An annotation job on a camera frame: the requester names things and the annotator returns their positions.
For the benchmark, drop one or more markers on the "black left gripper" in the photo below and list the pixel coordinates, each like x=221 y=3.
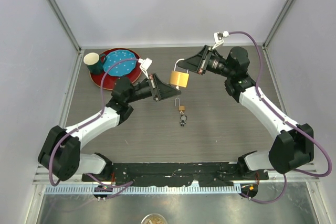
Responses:
x=160 y=91

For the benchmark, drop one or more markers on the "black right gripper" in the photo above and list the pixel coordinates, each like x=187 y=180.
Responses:
x=199 y=63

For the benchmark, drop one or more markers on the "large brass padlock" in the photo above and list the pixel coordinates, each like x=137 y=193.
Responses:
x=177 y=78

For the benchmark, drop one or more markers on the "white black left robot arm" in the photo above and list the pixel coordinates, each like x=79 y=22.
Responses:
x=61 y=153

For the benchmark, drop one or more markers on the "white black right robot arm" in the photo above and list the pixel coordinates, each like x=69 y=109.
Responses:
x=291 y=147

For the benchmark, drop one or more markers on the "small brass long-shackle padlock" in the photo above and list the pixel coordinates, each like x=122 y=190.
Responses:
x=177 y=103

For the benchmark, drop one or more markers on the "keys on small padlock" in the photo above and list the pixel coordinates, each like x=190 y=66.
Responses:
x=183 y=119

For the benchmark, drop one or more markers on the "blue dotted plate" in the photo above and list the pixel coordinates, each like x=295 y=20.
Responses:
x=119 y=63

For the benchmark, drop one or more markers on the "red round tray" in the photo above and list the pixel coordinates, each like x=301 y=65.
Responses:
x=109 y=81

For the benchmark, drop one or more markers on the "dark green mug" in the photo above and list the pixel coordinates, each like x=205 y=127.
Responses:
x=95 y=62

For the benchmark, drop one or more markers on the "round metal object bottom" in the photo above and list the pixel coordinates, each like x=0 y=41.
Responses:
x=154 y=219

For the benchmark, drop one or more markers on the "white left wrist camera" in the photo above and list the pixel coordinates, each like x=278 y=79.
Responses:
x=144 y=65

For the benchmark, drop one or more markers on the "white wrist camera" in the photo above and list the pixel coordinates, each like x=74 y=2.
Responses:
x=219 y=38
x=144 y=65

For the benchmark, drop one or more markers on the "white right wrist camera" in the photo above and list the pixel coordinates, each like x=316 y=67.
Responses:
x=219 y=38

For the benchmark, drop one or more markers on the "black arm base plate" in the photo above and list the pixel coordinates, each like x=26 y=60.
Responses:
x=209 y=174

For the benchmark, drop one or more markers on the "slotted blue-white cable duct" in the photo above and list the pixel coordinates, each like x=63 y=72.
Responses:
x=132 y=190

